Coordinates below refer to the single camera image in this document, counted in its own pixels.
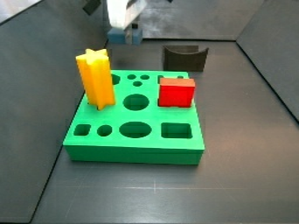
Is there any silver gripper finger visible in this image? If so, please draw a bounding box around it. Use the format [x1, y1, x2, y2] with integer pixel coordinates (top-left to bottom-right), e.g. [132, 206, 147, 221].
[107, 0, 128, 30]
[124, 0, 147, 45]

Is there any blue rectangular block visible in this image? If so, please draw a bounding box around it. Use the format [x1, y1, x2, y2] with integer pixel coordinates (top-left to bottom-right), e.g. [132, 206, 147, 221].
[107, 28, 143, 45]

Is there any black curved fixture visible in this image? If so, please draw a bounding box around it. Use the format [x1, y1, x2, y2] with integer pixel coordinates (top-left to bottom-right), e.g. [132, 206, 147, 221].
[163, 45, 210, 72]

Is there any green foam shape board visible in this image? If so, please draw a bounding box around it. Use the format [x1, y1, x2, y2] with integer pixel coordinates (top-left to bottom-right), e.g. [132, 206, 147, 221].
[63, 70, 204, 165]

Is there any yellow star prism block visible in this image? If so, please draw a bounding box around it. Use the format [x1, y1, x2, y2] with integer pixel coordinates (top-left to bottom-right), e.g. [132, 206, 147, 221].
[76, 49, 116, 110]

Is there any red rectangular block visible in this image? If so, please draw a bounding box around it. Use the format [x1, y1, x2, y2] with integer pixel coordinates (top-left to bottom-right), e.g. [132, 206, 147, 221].
[158, 78, 195, 108]

